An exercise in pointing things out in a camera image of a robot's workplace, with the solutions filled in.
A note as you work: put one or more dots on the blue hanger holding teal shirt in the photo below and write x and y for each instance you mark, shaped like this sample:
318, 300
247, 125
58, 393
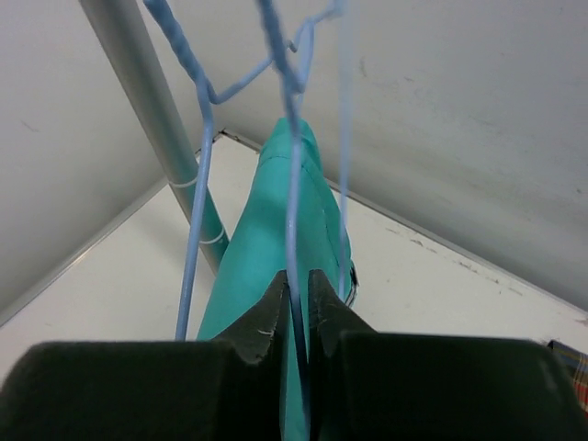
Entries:
292, 60

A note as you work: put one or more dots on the white metal clothes rack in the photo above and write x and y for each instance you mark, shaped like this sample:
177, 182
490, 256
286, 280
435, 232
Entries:
125, 40

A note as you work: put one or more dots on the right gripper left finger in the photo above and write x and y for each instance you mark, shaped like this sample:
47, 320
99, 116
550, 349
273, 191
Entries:
138, 390

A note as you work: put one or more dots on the teal shirt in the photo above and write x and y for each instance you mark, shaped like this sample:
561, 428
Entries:
257, 251

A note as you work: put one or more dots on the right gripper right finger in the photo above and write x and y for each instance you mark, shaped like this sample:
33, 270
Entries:
368, 385

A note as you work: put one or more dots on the plaid flannel shirt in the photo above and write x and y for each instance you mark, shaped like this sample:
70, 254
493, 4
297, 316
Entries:
575, 363

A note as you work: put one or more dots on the blue wire hanger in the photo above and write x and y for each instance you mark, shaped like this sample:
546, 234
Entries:
291, 86

